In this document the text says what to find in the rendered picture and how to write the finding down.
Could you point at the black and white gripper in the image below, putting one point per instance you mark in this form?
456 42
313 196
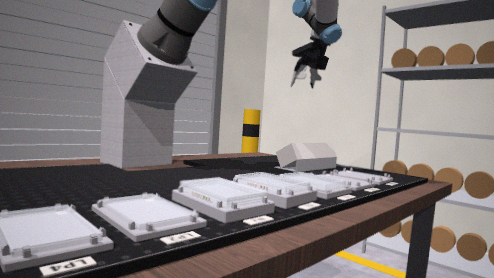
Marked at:
321 62

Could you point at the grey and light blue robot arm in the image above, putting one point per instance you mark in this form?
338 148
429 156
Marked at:
169 32

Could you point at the black perforated work table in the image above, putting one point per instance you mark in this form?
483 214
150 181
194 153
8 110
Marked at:
84 185

